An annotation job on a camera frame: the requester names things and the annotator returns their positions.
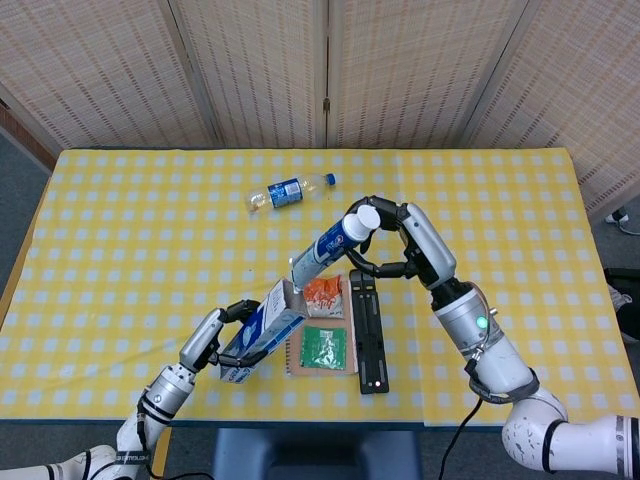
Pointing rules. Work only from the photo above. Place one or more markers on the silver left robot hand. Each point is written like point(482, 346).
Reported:
point(200, 340)

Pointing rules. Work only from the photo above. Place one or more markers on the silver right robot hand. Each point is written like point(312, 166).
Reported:
point(430, 245)

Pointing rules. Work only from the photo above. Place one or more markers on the blue and white carton box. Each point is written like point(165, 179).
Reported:
point(265, 325)

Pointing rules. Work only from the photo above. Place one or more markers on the white toothpaste tube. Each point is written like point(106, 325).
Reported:
point(325, 247)

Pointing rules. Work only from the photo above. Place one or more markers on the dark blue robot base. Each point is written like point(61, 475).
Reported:
point(315, 455)

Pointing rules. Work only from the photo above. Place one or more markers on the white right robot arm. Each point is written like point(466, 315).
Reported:
point(490, 350)

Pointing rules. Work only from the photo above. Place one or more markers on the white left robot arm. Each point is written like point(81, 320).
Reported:
point(165, 395)

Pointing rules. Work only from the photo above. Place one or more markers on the yellow checkered tablecloth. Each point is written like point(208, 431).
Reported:
point(125, 225)

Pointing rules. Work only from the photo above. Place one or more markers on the brown spiral notebook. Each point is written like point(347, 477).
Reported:
point(295, 369)

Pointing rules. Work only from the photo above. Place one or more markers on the black folding laptop stand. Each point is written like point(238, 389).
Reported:
point(370, 340)

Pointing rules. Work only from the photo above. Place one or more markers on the orange and white snack bag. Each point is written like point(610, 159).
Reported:
point(327, 300)

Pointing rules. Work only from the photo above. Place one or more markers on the green foil sachet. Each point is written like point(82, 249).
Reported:
point(322, 347)

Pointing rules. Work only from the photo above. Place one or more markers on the clear bottle with blue label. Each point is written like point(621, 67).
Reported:
point(285, 194)

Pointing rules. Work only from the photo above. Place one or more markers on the brass screen hinge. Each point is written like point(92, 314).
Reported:
point(326, 105)

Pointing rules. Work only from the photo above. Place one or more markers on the black bag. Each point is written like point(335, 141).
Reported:
point(622, 300)

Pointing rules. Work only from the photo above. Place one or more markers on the woven folding screen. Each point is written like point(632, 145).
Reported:
point(100, 75)

